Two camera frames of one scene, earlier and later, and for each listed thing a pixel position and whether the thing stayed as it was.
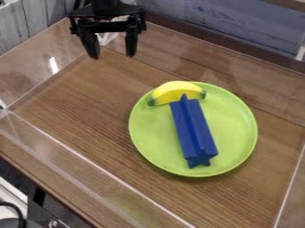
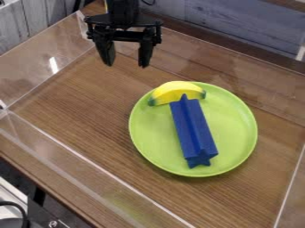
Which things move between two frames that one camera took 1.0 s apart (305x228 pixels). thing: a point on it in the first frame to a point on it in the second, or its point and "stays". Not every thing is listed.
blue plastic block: (198, 149) stays
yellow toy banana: (172, 91) stays
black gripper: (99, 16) to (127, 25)
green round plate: (157, 138) stays
